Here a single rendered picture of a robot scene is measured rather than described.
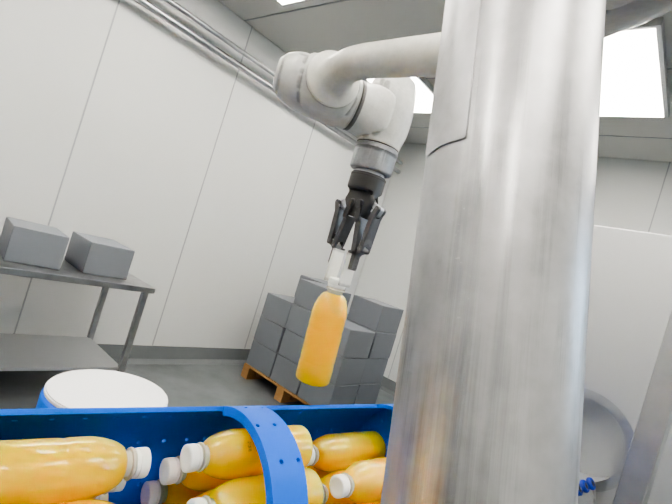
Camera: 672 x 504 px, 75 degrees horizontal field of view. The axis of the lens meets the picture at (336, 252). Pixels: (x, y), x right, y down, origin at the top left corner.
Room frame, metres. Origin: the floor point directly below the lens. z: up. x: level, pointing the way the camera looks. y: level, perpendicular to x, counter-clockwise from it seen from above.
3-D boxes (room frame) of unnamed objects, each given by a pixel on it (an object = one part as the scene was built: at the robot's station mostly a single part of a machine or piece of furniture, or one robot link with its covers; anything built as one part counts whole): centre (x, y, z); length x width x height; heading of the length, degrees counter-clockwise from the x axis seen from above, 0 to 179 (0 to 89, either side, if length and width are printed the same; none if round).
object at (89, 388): (1.07, 0.43, 1.03); 0.28 x 0.28 x 0.01
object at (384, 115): (0.90, 0.00, 1.84); 0.13 x 0.11 x 0.16; 110
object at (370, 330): (4.54, -0.14, 0.59); 1.20 x 0.80 x 1.19; 50
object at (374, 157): (0.90, -0.02, 1.73); 0.09 x 0.09 x 0.06
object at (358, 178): (0.90, -0.02, 1.65); 0.08 x 0.07 x 0.09; 42
